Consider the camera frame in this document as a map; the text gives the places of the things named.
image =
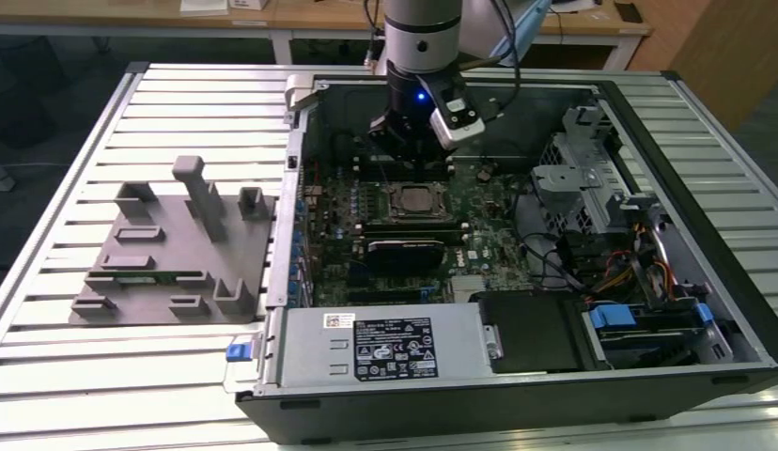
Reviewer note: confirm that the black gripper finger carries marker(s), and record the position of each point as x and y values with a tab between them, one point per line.
392	138
439	156

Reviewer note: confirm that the thin metal locking lever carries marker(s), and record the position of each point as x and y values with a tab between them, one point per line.
423	219
384	175

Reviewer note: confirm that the silver CPU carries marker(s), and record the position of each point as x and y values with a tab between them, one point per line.
421	199

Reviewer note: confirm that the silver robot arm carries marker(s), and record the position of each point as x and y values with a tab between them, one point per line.
413	28

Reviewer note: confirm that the CPU socket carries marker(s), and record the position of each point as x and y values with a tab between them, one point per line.
392	217

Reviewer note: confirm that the black RAM slot bank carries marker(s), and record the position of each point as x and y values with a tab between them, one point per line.
363	173
413	231

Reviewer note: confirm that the green motherboard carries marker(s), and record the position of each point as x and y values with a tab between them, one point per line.
495	235

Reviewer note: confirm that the silver metal drive cage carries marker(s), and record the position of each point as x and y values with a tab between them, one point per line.
555	188

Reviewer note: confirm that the black graphics card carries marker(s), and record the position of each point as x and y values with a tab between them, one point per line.
404	258

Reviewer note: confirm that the small silver heatsink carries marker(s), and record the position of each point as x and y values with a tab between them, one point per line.
468	287

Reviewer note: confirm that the black expansion slot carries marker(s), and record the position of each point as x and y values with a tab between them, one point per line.
383	296

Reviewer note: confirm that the white labelled box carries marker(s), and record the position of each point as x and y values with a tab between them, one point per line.
247	4

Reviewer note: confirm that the white paper box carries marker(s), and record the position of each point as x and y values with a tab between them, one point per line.
203	4

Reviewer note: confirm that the grey parts rack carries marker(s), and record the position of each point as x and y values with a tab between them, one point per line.
175	225

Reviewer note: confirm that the small black device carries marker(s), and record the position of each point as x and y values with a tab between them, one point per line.
628	11

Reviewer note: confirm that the black plastic shroud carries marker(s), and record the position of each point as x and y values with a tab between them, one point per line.
532	333

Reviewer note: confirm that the blue disk carrier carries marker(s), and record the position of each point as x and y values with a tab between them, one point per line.
615	319

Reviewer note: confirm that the silver power supply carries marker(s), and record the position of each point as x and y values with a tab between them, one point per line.
307	350

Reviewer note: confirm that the green RAM stick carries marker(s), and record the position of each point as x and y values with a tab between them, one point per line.
151	280

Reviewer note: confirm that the wooden desk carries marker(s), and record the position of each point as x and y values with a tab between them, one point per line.
112	21

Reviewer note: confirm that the wooden cabinet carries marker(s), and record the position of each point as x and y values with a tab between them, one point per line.
727	51

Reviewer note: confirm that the blue case latch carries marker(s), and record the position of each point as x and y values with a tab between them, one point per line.
237	353

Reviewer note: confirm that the black PC case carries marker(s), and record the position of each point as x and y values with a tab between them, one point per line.
425	418

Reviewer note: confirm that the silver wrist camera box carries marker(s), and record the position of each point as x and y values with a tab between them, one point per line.
460	131

